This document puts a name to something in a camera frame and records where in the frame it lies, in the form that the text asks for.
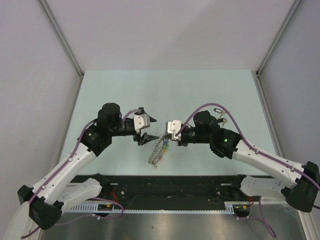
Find blue tag key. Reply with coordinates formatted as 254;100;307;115
162;138;169;149

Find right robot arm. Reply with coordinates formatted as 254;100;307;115
165;110;320;213

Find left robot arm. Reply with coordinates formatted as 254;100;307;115
17;102;158;230

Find black tag key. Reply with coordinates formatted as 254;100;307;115
213;108;228;125

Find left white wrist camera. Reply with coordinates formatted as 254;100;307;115
133;113;151;131

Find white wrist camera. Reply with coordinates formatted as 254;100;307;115
133;113;151;131
165;120;182;141

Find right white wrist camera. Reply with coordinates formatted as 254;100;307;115
165;120;182;141

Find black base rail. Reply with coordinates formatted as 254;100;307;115
72;174;261;211

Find grey cable duct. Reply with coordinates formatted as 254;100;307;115
62;202;237;215

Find right aluminium frame post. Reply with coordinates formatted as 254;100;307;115
256;0;303;78

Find aluminium frame post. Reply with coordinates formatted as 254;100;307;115
36;0;84;80
256;0;303;78

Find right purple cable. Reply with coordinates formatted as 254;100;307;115
174;102;320;237

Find left aluminium frame post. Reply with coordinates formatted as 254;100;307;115
36;0;84;80

